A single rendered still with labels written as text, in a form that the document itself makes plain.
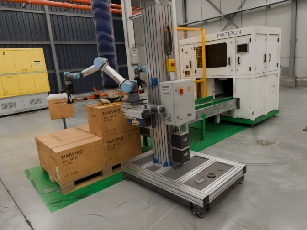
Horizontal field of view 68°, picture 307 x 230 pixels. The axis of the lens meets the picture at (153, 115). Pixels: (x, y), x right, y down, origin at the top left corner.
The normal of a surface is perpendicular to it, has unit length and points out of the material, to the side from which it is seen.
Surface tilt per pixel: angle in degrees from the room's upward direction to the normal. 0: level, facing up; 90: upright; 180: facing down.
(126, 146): 90
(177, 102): 90
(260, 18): 90
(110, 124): 90
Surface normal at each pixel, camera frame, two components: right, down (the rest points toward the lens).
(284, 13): -0.72, 0.21
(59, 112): 0.33, 0.18
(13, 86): 0.68, 0.10
